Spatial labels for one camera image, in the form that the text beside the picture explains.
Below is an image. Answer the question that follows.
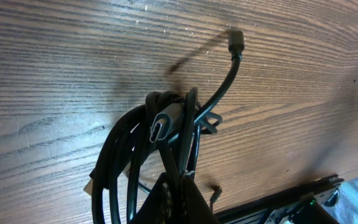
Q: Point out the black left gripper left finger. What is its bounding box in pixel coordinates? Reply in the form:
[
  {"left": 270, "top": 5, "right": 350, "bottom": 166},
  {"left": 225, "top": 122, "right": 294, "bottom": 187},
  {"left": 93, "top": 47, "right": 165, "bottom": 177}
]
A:
[{"left": 130, "top": 172, "right": 178, "bottom": 224}]

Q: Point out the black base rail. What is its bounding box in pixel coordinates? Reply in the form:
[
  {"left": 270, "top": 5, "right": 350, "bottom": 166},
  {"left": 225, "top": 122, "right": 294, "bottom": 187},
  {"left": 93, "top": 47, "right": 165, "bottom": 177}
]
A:
[{"left": 215, "top": 174, "right": 344, "bottom": 224}]

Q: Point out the black USB-C cable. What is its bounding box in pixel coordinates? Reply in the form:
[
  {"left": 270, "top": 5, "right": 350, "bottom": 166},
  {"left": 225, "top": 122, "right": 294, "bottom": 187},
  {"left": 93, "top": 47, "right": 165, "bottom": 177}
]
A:
[{"left": 121, "top": 29, "right": 246, "bottom": 200}]

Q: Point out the black USB-A cable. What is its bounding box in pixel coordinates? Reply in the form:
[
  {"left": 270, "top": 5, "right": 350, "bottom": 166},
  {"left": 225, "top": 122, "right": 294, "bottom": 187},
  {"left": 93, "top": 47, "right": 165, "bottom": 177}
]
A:
[{"left": 83, "top": 90, "right": 198, "bottom": 224}]

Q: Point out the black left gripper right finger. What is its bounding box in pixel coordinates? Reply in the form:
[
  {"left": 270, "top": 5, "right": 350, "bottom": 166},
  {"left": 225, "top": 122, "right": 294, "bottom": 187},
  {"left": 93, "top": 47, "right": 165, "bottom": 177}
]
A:
[{"left": 181, "top": 175, "right": 218, "bottom": 224}]

